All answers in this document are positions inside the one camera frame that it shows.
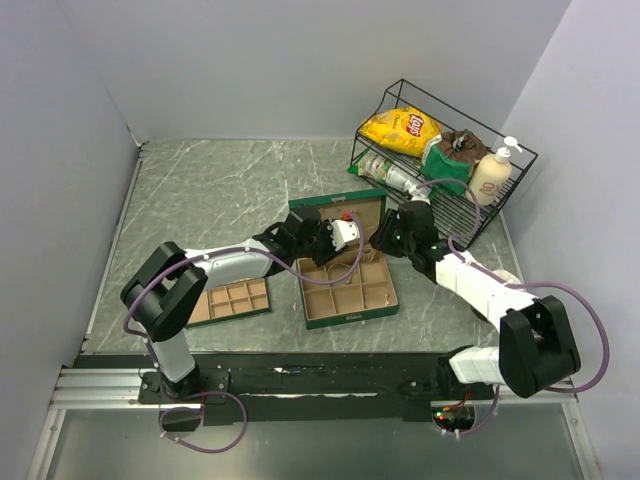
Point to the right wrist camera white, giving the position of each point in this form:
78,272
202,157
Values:
419,193

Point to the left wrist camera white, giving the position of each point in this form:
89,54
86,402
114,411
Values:
345,231

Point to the green brown paper bag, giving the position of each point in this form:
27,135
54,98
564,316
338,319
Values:
453,155

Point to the black wire shelf rack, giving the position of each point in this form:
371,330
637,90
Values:
453,213

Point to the silver pearl bangle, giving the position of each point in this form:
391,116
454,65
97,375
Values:
340,274
376,297

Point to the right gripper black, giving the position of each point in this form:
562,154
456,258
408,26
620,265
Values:
381,239

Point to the white tape roll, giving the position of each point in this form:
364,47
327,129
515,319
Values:
508,281

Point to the green white snack bag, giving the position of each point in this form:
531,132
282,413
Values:
373,166

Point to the yellow Lays chips bag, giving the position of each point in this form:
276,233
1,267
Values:
404,130

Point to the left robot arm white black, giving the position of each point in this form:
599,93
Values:
161,297

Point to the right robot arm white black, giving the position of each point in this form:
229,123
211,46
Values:
536,346

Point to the green jewelry box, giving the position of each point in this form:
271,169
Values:
346,290

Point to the green jewelry tray insert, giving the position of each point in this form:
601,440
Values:
231,301

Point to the cream lotion pump bottle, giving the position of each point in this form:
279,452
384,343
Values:
491,173

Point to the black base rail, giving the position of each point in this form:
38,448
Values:
269,387

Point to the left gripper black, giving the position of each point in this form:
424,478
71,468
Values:
331,253

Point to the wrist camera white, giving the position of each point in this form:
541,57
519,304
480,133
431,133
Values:
419,193
345,231

